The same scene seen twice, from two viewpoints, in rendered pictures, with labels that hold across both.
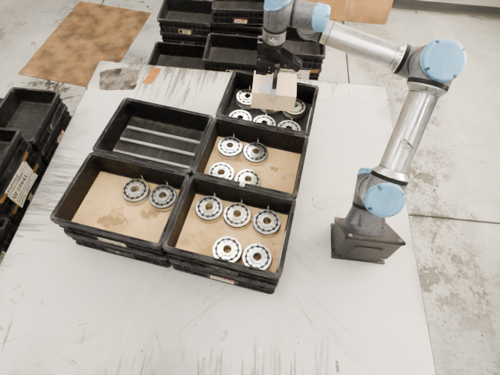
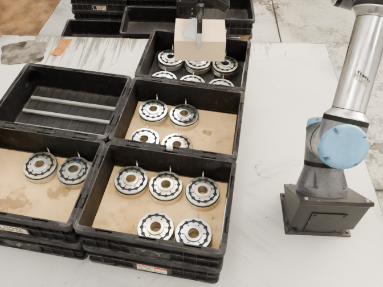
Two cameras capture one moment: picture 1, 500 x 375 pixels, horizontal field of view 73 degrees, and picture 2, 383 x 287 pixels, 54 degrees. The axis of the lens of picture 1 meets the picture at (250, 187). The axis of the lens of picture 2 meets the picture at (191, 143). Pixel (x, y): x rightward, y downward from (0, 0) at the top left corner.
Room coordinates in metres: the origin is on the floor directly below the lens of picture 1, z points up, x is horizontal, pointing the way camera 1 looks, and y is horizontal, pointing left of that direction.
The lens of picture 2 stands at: (-0.05, -0.02, 1.82)
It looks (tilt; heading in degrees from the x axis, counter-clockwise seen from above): 51 degrees down; 358
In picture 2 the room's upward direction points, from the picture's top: 2 degrees clockwise
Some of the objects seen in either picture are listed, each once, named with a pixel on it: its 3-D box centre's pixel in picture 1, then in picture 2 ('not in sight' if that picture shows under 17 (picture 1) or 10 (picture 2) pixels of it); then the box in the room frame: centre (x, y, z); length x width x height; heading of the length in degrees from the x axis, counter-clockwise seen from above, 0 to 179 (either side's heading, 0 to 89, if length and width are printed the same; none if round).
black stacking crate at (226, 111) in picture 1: (268, 110); (195, 69); (1.09, -0.05, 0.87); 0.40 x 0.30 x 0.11; 80
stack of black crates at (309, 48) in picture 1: (290, 67); (217, 37); (2.02, -0.22, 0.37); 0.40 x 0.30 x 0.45; 88
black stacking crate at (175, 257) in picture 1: (232, 229); (161, 203); (0.50, 0.05, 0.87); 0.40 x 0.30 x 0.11; 80
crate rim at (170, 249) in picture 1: (232, 223); (159, 193); (0.50, 0.05, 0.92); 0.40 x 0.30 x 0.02; 80
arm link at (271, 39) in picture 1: (274, 34); not in sight; (0.98, -0.04, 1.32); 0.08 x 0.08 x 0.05
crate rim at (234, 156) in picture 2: (252, 155); (180, 116); (0.80, 0.00, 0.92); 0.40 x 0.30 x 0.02; 80
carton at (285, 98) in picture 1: (274, 91); (199, 40); (0.98, -0.06, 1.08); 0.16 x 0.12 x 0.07; 89
